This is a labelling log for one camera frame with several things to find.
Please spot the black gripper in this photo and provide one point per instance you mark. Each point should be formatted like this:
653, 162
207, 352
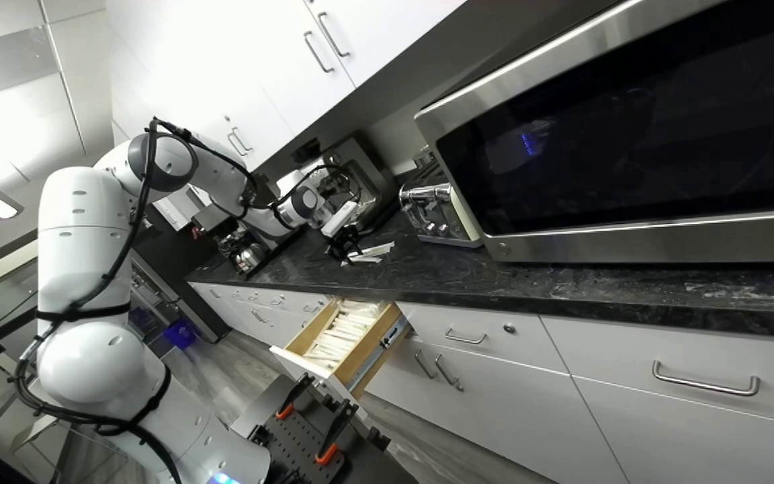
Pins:
348, 240

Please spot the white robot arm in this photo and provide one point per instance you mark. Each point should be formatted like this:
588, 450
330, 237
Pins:
90, 371

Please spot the wrapped straws pile in drawer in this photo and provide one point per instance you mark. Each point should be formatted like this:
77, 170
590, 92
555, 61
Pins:
342, 329

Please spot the open wooden drawer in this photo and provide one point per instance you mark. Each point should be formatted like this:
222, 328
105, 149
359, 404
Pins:
352, 375

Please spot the stainless steel espresso machine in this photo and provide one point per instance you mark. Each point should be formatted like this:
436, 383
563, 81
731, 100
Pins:
246, 240

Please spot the black perforated cart plate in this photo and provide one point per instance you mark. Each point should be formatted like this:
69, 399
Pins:
295, 442

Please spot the white upper cabinets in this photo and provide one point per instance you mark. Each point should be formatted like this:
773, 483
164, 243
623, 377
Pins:
254, 73

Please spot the white cabinets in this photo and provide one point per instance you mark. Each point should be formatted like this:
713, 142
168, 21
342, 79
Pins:
580, 399
254, 73

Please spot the white lower cabinets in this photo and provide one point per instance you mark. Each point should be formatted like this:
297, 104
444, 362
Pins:
580, 399

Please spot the black stainless microwave oven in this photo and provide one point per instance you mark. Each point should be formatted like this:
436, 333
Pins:
643, 137

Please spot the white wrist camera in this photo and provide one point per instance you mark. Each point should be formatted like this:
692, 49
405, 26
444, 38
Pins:
338, 221

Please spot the upper orange-handled clamp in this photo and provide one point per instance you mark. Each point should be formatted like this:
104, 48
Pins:
295, 399

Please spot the orange-handled clamp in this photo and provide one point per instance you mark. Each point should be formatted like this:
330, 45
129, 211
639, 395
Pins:
295, 399
330, 449

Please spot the lower orange-handled clamp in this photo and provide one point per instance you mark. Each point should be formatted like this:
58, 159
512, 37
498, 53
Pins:
330, 449

